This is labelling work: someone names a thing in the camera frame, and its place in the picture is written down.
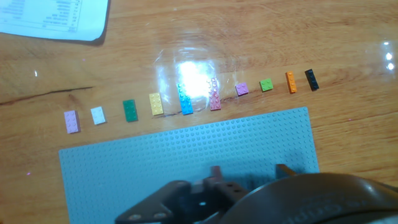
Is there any purple square Lego plate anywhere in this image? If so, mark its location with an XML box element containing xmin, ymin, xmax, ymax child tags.
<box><xmin>234</xmin><ymin>82</ymin><xmax>249</xmax><ymax>96</ymax></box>

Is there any light pink Lego brick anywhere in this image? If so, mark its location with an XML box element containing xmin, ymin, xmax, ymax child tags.
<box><xmin>63</xmin><ymin>110</ymin><xmax>81</xmax><ymax>134</ymax></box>

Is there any narrow black Lego brick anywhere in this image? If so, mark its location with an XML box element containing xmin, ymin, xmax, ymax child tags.
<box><xmin>304</xmin><ymin>68</ymin><xmax>320</xmax><ymax>92</ymax></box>

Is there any long red Lego brick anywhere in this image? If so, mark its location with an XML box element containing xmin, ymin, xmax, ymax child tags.
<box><xmin>207</xmin><ymin>77</ymin><xmax>222</xmax><ymax>111</ymax></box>

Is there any dark green Lego brick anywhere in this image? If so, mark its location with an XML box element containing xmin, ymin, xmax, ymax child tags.
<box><xmin>122</xmin><ymin>99</ymin><xmax>139</xmax><ymax>123</ymax></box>

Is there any narrow orange Lego brick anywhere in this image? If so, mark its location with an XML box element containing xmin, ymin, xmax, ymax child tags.
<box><xmin>285</xmin><ymin>70</ymin><xmax>298</xmax><ymax>94</ymax></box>

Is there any white printed paper sheet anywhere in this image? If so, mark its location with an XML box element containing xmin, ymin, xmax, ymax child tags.
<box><xmin>0</xmin><ymin>0</ymin><xmax>111</xmax><ymax>43</ymax></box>

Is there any grey Lego baseplate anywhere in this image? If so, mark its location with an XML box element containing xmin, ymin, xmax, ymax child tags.
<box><xmin>58</xmin><ymin>106</ymin><xmax>320</xmax><ymax>224</ymax></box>

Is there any glossy wooden work board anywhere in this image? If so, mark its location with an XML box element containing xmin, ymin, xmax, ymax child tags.
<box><xmin>0</xmin><ymin>0</ymin><xmax>398</xmax><ymax>224</ymax></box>

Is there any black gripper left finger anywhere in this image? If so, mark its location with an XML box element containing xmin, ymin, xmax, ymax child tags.
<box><xmin>203</xmin><ymin>166</ymin><xmax>249</xmax><ymax>202</ymax></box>

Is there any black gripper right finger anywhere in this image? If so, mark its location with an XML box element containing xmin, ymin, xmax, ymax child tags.
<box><xmin>275</xmin><ymin>164</ymin><xmax>297</xmax><ymax>180</ymax></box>

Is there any lime green square Lego plate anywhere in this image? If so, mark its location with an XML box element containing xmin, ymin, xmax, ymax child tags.
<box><xmin>259</xmin><ymin>78</ymin><xmax>274</xmax><ymax>93</ymax></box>

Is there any long blue Lego brick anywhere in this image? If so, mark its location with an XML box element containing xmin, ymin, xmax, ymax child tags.
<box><xmin>176</xmin><ymin>83</ymin><xmax>194</xmax><ymax>116</ymax></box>

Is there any white Lego brick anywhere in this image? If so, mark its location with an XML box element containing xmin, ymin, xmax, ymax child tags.
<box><xmin>90</xmin><ymin>106</ymin><xmax>107</xmax><ymax>126</ymax></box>

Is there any yellow Lego brick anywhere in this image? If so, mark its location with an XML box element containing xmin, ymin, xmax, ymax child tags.
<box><xmin>148</xmin><ymin>92</ymin><xmax>165</xmax><ymax>116</ymax></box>

